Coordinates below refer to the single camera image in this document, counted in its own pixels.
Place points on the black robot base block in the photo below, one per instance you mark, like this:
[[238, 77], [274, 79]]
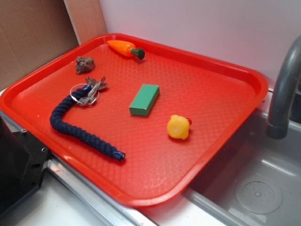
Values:
[[23, 160]]

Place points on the green rectangular block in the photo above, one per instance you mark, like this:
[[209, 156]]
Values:
[[144, 100]]

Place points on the yellow rubber duck toy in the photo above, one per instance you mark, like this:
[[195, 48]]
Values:
[[178, 127]]

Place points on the silver key bunch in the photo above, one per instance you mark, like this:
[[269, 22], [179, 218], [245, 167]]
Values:
[[92, 89]]

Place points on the red plastic tray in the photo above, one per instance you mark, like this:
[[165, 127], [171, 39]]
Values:
[[217, 96]]

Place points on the orange toy carrot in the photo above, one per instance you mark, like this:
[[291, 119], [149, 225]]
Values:
[[126, 48]]

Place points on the grey brown rock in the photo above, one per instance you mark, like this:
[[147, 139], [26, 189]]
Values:
[[84, 64]]

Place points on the grey toy sink basin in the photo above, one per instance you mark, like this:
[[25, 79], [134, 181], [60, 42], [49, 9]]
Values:
[[253, 180]]

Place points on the grey toy faucet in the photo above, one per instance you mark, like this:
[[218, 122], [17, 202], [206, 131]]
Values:
[[285, 104]]

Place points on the brown cardboard panel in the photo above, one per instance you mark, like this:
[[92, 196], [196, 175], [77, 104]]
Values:
[[35, 32]]

